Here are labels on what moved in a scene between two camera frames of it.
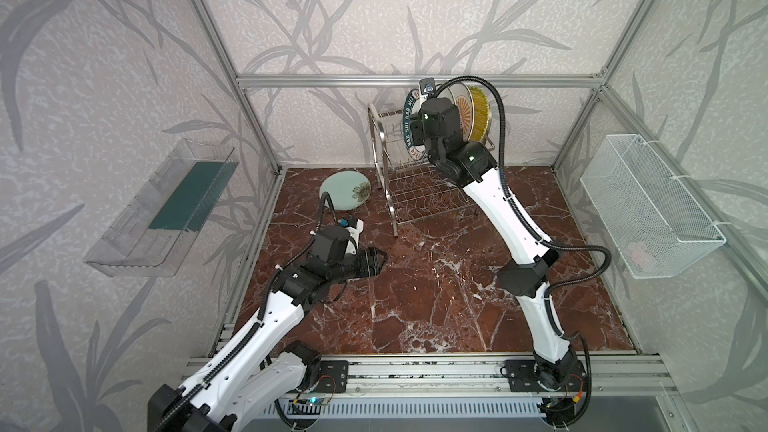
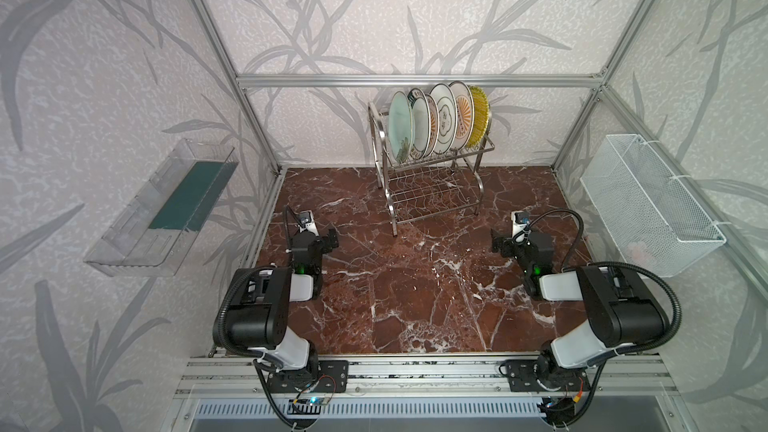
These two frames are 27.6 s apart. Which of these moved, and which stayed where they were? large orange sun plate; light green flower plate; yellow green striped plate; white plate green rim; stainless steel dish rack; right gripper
Moved: right gripper; light green flower plate
Stayed: white plate green rim; yellow green striped plate; stainless steel dish rack; large orange sun plate
